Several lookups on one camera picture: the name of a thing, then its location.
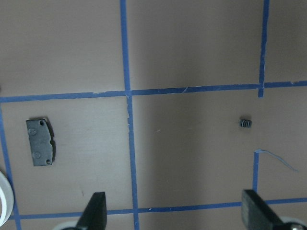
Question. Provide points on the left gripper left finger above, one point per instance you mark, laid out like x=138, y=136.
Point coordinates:
x=94, y=216

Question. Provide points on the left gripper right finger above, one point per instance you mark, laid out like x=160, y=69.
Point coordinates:
x=257, y=215

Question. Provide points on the black brake pad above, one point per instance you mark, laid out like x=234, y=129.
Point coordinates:
x=41, y=139

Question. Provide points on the white curved plastic bracket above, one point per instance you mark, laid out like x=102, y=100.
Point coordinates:
x=6, y=199

